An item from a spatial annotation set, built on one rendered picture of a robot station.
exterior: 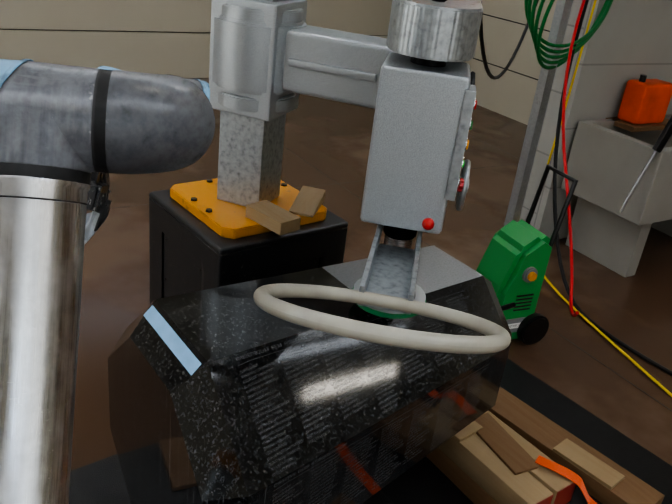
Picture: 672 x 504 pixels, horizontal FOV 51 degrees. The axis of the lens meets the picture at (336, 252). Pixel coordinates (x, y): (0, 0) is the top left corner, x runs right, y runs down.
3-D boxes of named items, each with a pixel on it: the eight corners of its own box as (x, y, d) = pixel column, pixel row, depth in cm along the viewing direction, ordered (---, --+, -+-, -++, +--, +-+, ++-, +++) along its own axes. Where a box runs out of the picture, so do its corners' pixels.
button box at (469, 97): (444, 189, 187) (465, 83, 175) (454, 191, 187) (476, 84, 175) (444, 200, 180) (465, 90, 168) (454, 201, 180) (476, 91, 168)
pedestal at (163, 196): (139, 339, 323) (138, 190, 291) (260, 306, 362) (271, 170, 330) (209, 421, 279) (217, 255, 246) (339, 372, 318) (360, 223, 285)
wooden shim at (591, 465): (552, 450, 272) (553, 447, 272) (565, 440, 279) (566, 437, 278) (610, 490, 256) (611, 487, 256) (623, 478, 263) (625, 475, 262)
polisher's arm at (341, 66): (192, 83, 256) (194, 12, 245) (235, 69, 286) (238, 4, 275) (387, 123, 237) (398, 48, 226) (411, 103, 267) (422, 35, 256)
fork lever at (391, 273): (374, 202, 221) (376, 187, 218) (435, 212, 219) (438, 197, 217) (341, 302, 158) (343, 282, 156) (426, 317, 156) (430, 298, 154)
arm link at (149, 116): (221, 82, 76) (211, 74, 140) (99, 69, 73) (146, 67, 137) (213, 188, 78) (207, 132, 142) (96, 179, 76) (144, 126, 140)
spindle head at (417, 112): (372, 187, 221) (393, 41, 202) (442, 198, 219) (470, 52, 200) (357, 231, 189) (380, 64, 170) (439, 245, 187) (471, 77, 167)
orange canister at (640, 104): (604, 122, 456) (619, 71, 442) (652, 118, 482) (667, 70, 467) (632, 132, 440) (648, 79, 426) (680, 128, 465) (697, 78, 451)
